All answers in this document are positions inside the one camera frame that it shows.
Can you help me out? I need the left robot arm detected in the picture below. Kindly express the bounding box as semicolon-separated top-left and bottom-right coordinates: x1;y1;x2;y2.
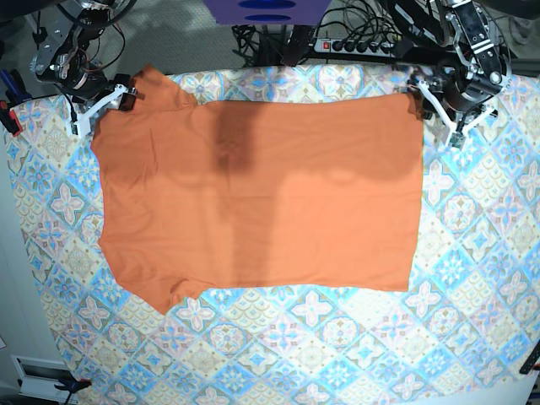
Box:
414;1;511;132

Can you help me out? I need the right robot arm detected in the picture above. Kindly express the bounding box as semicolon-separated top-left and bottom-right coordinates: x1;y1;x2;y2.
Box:
24;1;136;111

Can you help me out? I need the red clamp left edge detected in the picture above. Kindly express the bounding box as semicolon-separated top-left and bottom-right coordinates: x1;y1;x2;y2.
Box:
0;100;22;137

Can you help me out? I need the orange T-shirt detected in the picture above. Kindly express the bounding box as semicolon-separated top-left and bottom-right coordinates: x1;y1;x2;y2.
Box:
91;67;423;313

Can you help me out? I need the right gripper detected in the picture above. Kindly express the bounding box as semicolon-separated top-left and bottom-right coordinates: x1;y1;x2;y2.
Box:
58;69;137;111

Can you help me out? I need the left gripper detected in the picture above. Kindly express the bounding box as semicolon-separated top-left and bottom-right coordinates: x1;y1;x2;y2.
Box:
415;71;498;121

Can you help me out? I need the blue clamp bottom left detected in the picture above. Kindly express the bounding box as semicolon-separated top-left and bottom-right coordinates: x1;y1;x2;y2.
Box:
54;379;92;394

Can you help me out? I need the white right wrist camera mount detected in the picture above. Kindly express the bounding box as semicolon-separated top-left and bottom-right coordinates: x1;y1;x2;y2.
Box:
71;84;138;139

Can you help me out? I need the white power strip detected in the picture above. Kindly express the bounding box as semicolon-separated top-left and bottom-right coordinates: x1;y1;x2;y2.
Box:
312;39;393;57

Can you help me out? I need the patterned tile tablecloth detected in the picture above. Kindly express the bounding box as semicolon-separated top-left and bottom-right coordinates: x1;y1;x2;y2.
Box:
2;76;539;404

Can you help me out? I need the black clamp right edge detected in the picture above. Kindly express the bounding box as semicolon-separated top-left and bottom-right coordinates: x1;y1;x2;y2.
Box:
519;346;540;375

